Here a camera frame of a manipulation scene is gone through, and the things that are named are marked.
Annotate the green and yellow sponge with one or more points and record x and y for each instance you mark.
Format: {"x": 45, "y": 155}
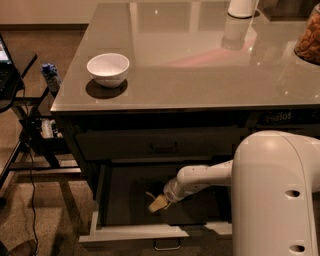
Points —
{"x": 155, "y": 190}

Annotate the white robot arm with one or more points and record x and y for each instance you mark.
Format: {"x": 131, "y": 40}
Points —
{"x": 272, "y": 177}

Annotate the open grey middle drawer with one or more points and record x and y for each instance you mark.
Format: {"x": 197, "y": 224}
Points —
{"x": 121, "y": 219}

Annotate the closed grey top drawer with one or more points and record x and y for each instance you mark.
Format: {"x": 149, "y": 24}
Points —
{"x": 159, "y": 144}

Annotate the grey drawer cabinet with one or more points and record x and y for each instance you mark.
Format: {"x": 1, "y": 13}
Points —
{"x": 191, "y": 65}

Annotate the white ceramic bowl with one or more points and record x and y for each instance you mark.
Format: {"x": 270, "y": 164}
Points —
{"x": 109, "y": 69}

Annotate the blue capped water bottle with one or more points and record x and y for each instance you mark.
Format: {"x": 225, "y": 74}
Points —
{"x": 51, "y": 76}

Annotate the black laptop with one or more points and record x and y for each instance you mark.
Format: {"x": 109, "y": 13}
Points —
{"x": 8, "y": 71}

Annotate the white cylindrical container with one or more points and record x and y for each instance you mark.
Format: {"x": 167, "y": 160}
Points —
{"x": 242, "y": 8}

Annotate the clear jar of snacks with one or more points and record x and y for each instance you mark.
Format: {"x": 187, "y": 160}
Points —
{"x": 308, "y": 44}

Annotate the black side table frame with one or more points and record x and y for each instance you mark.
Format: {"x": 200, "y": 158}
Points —
{"x": 32, "y": 150}

